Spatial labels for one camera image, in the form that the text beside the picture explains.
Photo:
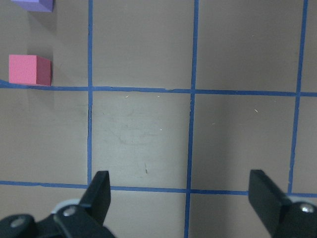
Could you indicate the red foam block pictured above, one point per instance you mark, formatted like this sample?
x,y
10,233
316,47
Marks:
x,y
30,70

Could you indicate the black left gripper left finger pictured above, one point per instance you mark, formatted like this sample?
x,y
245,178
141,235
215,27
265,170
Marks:
x,y
86,219

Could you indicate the purple foam block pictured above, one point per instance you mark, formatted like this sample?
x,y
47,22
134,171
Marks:
x,y
35,5

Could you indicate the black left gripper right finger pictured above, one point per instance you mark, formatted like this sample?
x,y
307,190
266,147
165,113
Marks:
x,y
284,216

